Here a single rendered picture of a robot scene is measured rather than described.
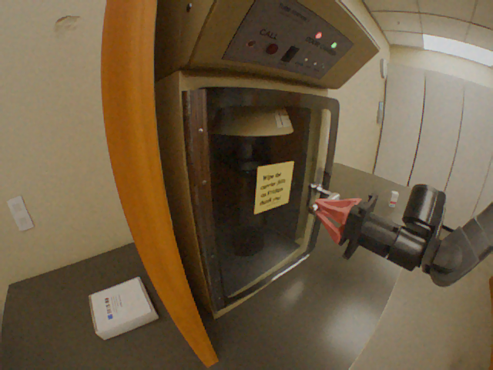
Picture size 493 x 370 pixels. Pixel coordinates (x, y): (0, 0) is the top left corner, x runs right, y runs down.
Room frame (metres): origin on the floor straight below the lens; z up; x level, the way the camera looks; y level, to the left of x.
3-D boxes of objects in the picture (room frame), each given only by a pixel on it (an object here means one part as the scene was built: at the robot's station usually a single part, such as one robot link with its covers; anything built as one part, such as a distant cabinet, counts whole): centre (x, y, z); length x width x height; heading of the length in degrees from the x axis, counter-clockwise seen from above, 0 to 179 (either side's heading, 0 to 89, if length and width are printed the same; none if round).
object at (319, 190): (0.31, -0.14, 1.20); 0.10 x 0.05 x 0.03; 126
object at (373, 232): (0.20, -0.20, 1.20); 0.07 x 0.07 x 0.10; 40
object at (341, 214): (0.26, -0.16, 1.20); 0.09 x 0.07 x 0.07; 40
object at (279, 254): (0.29, -0.06, 1.19); 0.30 x 0.01 x 0.40; 126
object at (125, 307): (0.18, 0.30, 0.96); 0.16 x 0.12 x 0.04; 131
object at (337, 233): (0.26, -0.16, 1.20); 0.09 x 0.07 x 0.07; 40
